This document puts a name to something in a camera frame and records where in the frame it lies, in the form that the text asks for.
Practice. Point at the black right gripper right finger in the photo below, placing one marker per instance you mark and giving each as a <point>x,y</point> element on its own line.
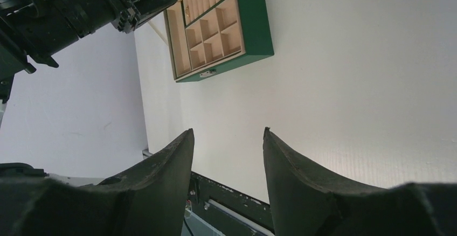
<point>309,199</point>

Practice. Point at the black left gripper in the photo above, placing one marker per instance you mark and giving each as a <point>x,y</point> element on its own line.
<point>32,31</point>

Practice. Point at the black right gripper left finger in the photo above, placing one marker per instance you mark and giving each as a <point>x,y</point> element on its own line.
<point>147,199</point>

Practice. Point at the green jewelry box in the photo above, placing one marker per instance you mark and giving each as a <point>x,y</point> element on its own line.
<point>256,36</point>

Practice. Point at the green jewelry tray insert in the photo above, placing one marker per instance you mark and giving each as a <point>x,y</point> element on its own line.
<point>203,35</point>

